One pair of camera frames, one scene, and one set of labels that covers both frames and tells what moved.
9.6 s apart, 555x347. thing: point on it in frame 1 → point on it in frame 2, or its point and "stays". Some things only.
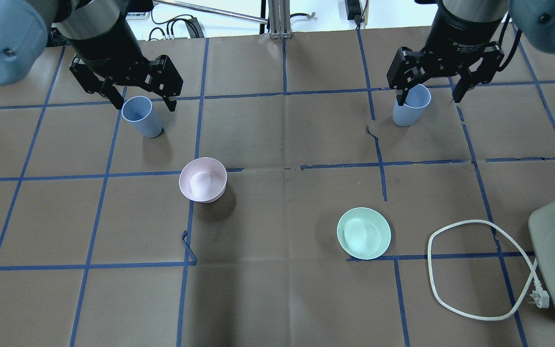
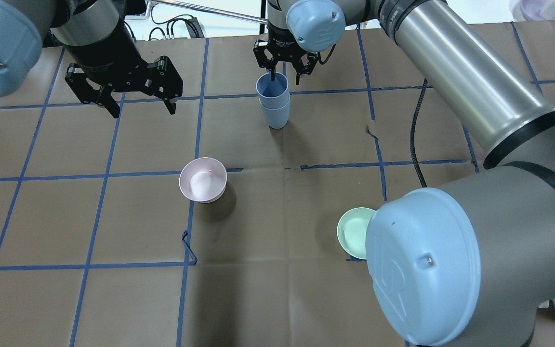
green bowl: [363, 233] stays
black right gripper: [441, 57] → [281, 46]
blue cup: [138, 111] → [278, 118]
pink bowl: [203, 180] stays
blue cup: [416, 100] → [272, 94]
